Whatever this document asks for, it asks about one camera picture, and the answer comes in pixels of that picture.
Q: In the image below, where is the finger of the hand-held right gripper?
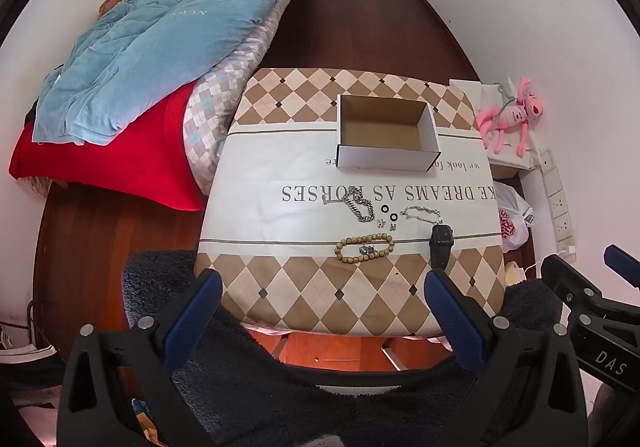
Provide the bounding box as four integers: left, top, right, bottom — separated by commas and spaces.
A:
603, 244, 640, 289
541, 254, 607, 323

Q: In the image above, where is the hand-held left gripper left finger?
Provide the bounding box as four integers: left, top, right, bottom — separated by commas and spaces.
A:
56, 269, 224, 447

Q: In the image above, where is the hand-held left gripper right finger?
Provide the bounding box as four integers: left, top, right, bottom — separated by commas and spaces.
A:
424, 269, 589, 447

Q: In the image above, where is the black smartwatch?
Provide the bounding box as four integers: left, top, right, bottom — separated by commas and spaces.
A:
428, 224, 455, 273

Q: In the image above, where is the thin silver chain bracelet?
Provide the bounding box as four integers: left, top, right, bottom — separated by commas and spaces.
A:
400, 205, 445, 227

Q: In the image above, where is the wooden bead bracelet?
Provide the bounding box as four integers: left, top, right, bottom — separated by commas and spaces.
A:
333, 233, 395, 262

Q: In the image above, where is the thick silver chain bracelet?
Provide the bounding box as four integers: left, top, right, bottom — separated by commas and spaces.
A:
324, 187, 377, 224

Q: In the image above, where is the white cardboard box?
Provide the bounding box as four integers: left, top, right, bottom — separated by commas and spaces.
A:
335, 94, 442, 173

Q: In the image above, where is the metal table leg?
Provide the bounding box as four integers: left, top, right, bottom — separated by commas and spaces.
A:
380, 334, 409, 373

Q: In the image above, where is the white plastic bag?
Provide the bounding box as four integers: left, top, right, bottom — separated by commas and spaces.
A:
495, 184, 535, 253

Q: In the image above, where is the dark fleece clothing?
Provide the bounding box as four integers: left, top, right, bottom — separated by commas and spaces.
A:
122, 249, 567, 447

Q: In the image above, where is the pink plush toy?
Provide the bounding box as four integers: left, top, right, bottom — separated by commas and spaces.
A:
474, 76, 545, 158

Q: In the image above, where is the red blanket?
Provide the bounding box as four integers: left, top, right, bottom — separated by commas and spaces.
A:
8, 81, 209, 213

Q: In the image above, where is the checkered printed tablecloth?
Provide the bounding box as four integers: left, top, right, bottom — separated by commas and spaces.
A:
194, 68, 507, 339

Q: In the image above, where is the checkered bed sheet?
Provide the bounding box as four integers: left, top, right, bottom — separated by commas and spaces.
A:
182, 0, 321, 196

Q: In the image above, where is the light blue quilt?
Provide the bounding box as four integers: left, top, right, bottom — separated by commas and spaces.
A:
32, 0, 326, 148

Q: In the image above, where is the brown plush toy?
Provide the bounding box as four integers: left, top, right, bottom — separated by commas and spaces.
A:
97, 0, 134, 18

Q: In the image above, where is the white charger with cable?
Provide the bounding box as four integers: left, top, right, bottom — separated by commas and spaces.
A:
520, 244, 577, 274

